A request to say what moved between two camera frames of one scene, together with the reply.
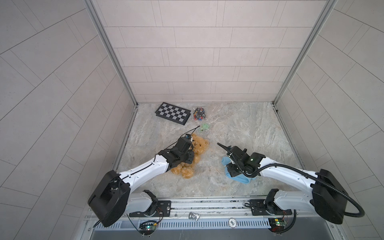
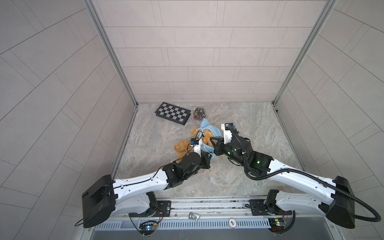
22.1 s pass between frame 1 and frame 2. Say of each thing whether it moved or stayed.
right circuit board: stayed
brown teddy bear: moved
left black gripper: moved
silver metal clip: stayed
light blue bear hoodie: moved
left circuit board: stayed
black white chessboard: stayed
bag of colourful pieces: stayed
